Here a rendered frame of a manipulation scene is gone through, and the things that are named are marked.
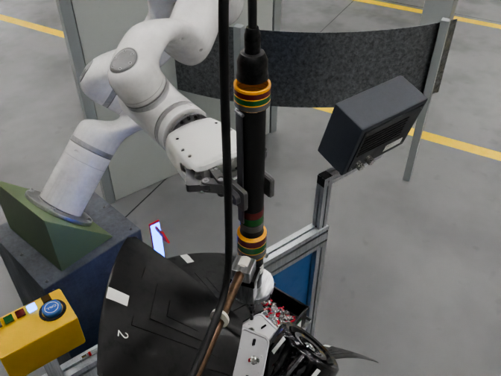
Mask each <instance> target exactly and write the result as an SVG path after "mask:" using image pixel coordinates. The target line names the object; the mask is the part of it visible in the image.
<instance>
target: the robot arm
mask: <svg viewBox="0 0 501 376"><path fill-rule="evenodd" d="M147 3H148V15H147V16H146V18H145V20H144V22H140V23H138V24H136V25H134V26H133V27H132V28H130V29H129V30H128V32H127V33H126V34H125V35H124V36H123V38H122V40H121V42H120V43H119V45H118V47H117V49H114V50H112V51H109V52H106V53H104V54H101V55H99V56H97V57H96V58H95V59H93V60H92V61H90V62H89V63H88V64H87V65H86V67H85V68H84V70H83V71H82V73H81V76H80V86H81V89H82V91H83V93H84V94H85V95H86V96H87V97H89V98H90V99H92V100H93V101H95V102H97V103H98V104H100V105H102V106H104V107H106V108H108V109H109V110H111V111H113V112H115V113H117V114H119V115H120V117H119V118H118V119H116V120H113V121H102V120H96V119H85V120H82V121H81V122H80V123H79V124H78V126H77V127H76V129H75V131H74V132H73V134H72V136H71V138H70V140H69V141H68V143H67V145H66V147H65V149H64V151H63V153H62V154H61V156H60V159H59V160H58V161H57V164H56V166H55V167H54V170H53V171H52V173H51V175H50V177H49V179H48V180H47V182H46V184H45V186H44V188H43V190H42V192H40V191H37V190H34V189H28V190H27V191H26V192H25V197H26V198H27V200H29V201H30V202H31V203H32V204H34V205H36V206H37V207H38V208H40V209H42V210H44V211H45V212H47V213H50V214H51V215H53V216H56V217H58V218H60V219H63V220H65V221H67V222H71V223H74V224H76V225H83V226H90V225H91V224H92V219H91V217H90V216H88V215H87V214H86V213H85V212H84V209H85V207H86V206H87V204H88V202H89V200H90V198H91V196H92V194H93V193H94V191H95V188H96V187H97V186H98V183H99V181H100V180H101V177H102V176H103V174H104V172H105V170H106V168H107V167H108V165H109V163H110V161H111V159H112V157H113V155H114V154H115V152H116V150H117V148H118V147H119V146H120V144H121V143H122V142H123V140H125V139H126V138H127V137H129V136H130V135H131V134H134V133H136V132H137V131H140V130H142V129H143V130H144V131H145V132H146V133H147V134H148V135H149V136H150V137H151V138H152V139H153V140H154V141H156V142H157V143H158V144H159V145H160V146H161V147H162V148H163V149H164V150H165V151H166V154H167V155H168V158H169V160H170V161H171V163H172V164H173V166H174V167H175V169H176V170H177V171H178V172H179V174H180V175H181V177H182V178H183V179H184V180H185V182H186V191H187V192H198V193H205V192H211V193H217V195H218V196H220V197H224V182H223V162H222V143H221V123H220V122H219V121H217V120H215V119H212V118H207V117H206V113H205V112H204V111H202V109H200V108H199V107H198V106H196V105H195V104H193V103H192V102H191V101H190V100H188V98H186V97H185V96H184V95H182V94H181V93H180V92H178V91H177V90H176V89H175V88H174V87H173V86H172V85H171V83H170V82H169V81H168V79H167V78H166V77H165V75H164V74H163V72H162V71H161V69H160V67H161V66H162V65H163V64H165V63H166V62H167V61H168V59H169V58H170V57H173V58H174V59H175V60H176V61H178V62H180V63H182V64H185V65H188V66H194V65H197V64H199V63H201V62H202V61H203V60H204V59H205V58H206V57H207V55H208V54H209V53H210V51H211V49H212V46H213V44H214V42H215V38H216V37H217V34H218V0H147ZM243 7H244V0H229V25H232V24H233V23H234V22H235V21H236V20H237V19H238V18H239V16H240V15H241V13H242V11H243ZM230 138H231V166H232V198H233V204H234V205H236V206H238V207H239V208H240V209H241V210H242V211H246V210H247V209H248V192H247V191H246V190H245V189H244V188H242V187H241V186H240V185H238V184H237V183H236V182H235V181H234V180H235V179H237V157H236V131H234V130H233V129H232V128H230ZM274 185H275V181H274V178H273V177H272V176H271V175H270V174H268V173H267V172H266V171H265V189H264V194H266V195H267V196H268V197H270V198H271V197H273V196H274Z"/></svg>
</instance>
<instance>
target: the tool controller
mask: <svg viewBox="0 0 501 376"><path fill-rule="evenodd" d="M427 100H428V98H427V97H426V96H425V95H424V94H423V93H421V92H420V91H419V90H418V89H417V88H416V87H414V86H413V85H412V84H411V83H410V82H408V81H407V80H406V79H405V78H404V77H403V76H402V75H400V76H398V77H396V78H393V79H391V80H389V81H386V82H384V83H382V84H380V85H377V86H375V87H372V88H370V89H369V90H365V91H364V92H362V93H359V94H357V95H354V96H352V97H350V98H347V99H345V100H343V101H340V102H339V103H337V104H335V107H334V109H333V112H332V115H331V117H330V120H329V122H328V124H327V128H326V130H325V132H324V135H323V137H322V140H321V143H320V145H319V147H318V152H319V153H320V154H321V155H322V156H323V157H324V158H325V159H326V160H327V161H328V162H329V163H330V164H331V166H332V167H333V168H334V169H335V170H337V171H338V172H339V174H340V175H344V174H346V173H348V172H350V171H352V170H354V169H355V168H357V169H358V170H359V171H361V170H363V169H364V167H365V165H364V164H365V163H367V164H368V165H369V166H370V165H372V164H373V163H374V162H375V159H374V158H376V157H378V156H380V155H381V154H384V153H386V152H387V151H390V150H392V149H393V148H395V147H397V146H399V145H401V144H403V142H404V140H405V138H406V137H407V135H408V133H409V132H410V130H411V128H412V126H413V124H414V123H415V121H416V119H417V117H418V116H419V114H420V112H421V111H422V109H423V106H424V105H425V103H426V101H427Z"/></svg>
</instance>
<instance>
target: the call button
mask: <svg viewBox="0 0 501 376"><path fill-rule="evenodd" d="M62 309H63V307H62V304H61V303H60V302H59V301H57V300H56V299H54V300H53V301H48V302H47V303H45V304H44V305H42V314H43V315H44V317H46V318H54V317H56V316H58V315H59V314H60V313H61V312H62Z"/></svg>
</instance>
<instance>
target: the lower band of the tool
mask: <svg viewBox="0 0 501 376"><path fill-rule="evenodd" d="M263 228H264V232H263V235H262V236H260V237H258V238H256V239H248V238H246V237H244V236H242V235H241V233H240V226H239V227H238V229H237V235H238V237H239V238H240V239H241V240H242V241H244V242H249V243H255V242H260V241H262V240H263V239H264V238H265V237H266V234H267V230H266V228H265V226H264V227H263Z"/></svg>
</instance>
